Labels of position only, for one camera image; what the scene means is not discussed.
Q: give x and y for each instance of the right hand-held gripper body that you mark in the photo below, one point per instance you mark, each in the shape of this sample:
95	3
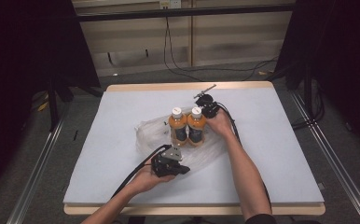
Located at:
209	109

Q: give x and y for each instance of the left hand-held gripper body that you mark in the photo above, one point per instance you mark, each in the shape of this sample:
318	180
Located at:
165	163

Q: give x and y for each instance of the orange juice bottle white cap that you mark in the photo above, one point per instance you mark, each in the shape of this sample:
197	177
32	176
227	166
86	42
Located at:
178	124
196	124

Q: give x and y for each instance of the clear plastic bag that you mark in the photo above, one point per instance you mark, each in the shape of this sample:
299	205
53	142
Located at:
151	133

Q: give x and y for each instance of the person's right hand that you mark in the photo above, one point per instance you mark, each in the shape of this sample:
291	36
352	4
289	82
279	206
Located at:
221	124

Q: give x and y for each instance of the person's left hand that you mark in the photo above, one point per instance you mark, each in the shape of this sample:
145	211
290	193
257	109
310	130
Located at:
147	182

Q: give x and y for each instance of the wooden table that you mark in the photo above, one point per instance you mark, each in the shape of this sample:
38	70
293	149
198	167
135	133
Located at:
200	210

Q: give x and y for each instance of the white table mat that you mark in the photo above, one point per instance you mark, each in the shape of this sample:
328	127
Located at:
277	149

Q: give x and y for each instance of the person's dark sleeve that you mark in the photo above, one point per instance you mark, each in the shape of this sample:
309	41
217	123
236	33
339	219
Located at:
262	220

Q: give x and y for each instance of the black horizontal bar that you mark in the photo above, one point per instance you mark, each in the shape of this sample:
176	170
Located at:
187	12

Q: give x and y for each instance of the black metal stand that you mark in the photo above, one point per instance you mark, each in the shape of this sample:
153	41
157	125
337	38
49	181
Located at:
308	90
53	105

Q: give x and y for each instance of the yellow floor tape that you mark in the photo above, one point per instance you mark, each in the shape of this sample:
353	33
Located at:
43	106

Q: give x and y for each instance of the black curtain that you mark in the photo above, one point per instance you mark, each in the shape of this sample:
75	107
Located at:
22	62
346	62

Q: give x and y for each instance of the white wall outlet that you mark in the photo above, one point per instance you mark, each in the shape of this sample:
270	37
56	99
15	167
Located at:
170	4

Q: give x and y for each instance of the metal floor rail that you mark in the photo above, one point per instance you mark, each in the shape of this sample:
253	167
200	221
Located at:
336	161
38	171

